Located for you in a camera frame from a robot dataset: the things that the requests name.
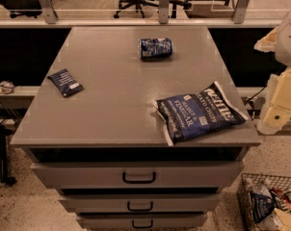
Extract glass railing with posts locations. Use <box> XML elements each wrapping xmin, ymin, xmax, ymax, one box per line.
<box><xmin>0</xmin><ymin>0</ymin><xmax>291</xmax><ymax>27</ymax></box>

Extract black office chair centre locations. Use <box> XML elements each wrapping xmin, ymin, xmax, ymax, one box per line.
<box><xmin>114</xmin><ymin>0</ymin><xmax>192</xmax><ymax>24</ymax></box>

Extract wire basket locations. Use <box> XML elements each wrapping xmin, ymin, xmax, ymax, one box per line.
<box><xmin>236</xmin><ymin>173</ymin><xmax>291</xmax><ymax>231</ymax></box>

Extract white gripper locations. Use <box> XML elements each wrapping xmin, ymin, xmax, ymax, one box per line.
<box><xmin>256</xmin><ymin>66</ymin><xmax>291</xmax><ymax>135</ymax></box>

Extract bottom grey drawer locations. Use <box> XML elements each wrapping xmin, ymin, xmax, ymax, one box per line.
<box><xmin>76</xmin><ymin>213</ymin><xmax>207</xmax><ymax>229</ymax></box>

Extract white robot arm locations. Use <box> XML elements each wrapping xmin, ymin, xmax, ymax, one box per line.
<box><xmin>254</xmin><ymin>10</ymin><xmax>291</xmax><ymax>135</ymax></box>

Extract snack bags in basket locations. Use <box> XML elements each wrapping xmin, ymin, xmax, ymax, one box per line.
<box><xmin>245</xmin><ymin>178</ymin><xmax>291</xmax><ymax>231</ymax></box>

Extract black stand leg left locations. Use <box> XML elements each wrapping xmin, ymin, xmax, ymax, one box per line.
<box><xmin>0</xmin><ymin>125</ymin><xmax>16</xmax><ymax>186</ymax></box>

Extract middle grey drawer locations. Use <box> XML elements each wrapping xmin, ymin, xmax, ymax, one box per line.
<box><xmin>59</xmin><ymin>193</ymin><xmax>222</xmax><ymax>214</ymax></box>

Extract top grey drawer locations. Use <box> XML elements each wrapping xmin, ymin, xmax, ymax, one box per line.
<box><xmin>31</xmin><ymin>161</ymin><xmax>244</xmax><ymax>189</ymax></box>

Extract blue kettle chips bag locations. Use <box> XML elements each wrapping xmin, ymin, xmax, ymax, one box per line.
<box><xmin>152</xmin><ymin>81</ymin><xmax>249</xmax><ymax>146</ymax></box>

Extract small dark blue snack packet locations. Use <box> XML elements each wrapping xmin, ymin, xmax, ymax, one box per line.
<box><xmin>48</xmin><ymin>68</ymin><xmax>84</xmax><ymax>97</ymax></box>

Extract grey drawer cabinet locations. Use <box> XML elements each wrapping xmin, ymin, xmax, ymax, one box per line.
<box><xmin>10</xmin><ymin>25</ymin><xmax>262</xmax><ymax>231</ymax></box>

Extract grey drawer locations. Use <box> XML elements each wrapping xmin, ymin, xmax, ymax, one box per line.
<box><xmin>76</xmin><ymin>213</ymin><xmax>207</xmax><ymax>229</ymax></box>
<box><xmin>31</xmin><ymin>161</ymin><xmax>244</xmax><ymax>189</ymax></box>
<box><xmin>59</xmin><ymin>193</ymin><xmax>222</xmax><ymax>214</ymax></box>

